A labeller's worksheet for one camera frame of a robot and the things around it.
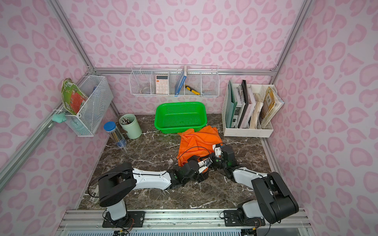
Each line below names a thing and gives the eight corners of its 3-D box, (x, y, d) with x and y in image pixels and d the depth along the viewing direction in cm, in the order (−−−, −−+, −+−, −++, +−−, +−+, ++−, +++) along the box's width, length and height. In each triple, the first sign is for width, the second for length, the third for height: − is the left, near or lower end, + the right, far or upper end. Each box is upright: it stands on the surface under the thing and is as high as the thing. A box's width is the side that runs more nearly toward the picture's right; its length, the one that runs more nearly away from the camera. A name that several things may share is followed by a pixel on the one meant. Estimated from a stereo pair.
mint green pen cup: (127, 138, 107) (117, 123, 94) (131, 128, 114) (122, 111, 100) (140, 138, 107) (132, 122, 94) (143, 128, 114) (136, 111, 100)
